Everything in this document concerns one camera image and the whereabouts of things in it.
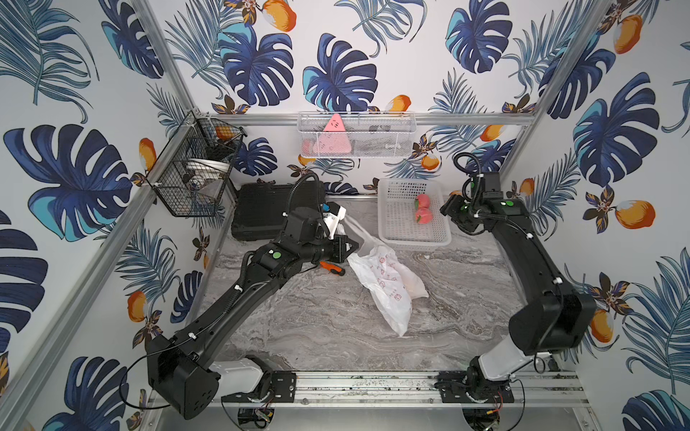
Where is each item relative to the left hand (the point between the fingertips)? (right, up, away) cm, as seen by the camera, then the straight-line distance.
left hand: (358, 240), depth 70 cm
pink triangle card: (-7, +33, +21) cm, 40 cm away
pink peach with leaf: (+28, +8, +38) cm, 48 cm away
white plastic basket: (+18, +5, +42) cm, 46 cm away
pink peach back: (+29, +15, +44) cm, 55 cm away
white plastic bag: (+9, -13, +7) cm, 17 cm away
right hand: (+29, +9, +15) cm, 33 cm away
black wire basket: (-51, +19, +14) cm, 56 cm away
